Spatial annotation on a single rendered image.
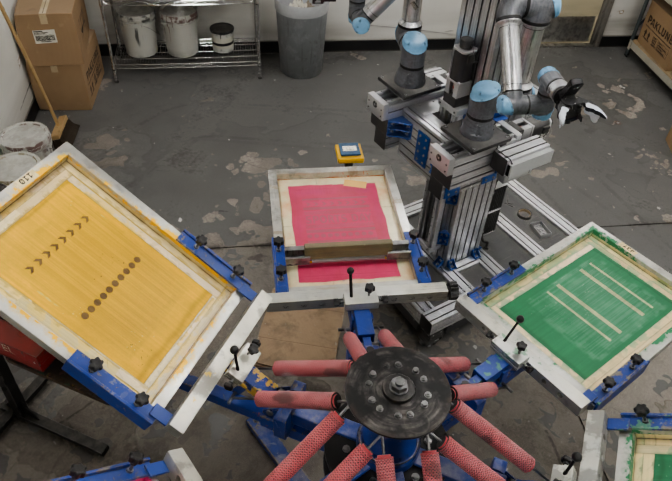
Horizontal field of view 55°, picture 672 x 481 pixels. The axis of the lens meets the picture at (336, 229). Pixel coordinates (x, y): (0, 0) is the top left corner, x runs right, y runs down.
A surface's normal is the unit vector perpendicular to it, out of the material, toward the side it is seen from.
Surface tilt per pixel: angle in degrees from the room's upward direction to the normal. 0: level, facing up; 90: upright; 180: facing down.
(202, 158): 0
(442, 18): 90
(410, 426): 0
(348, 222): 0
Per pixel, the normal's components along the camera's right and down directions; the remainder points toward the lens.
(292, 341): 0.01, -0.75
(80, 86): 0.12, 0.67
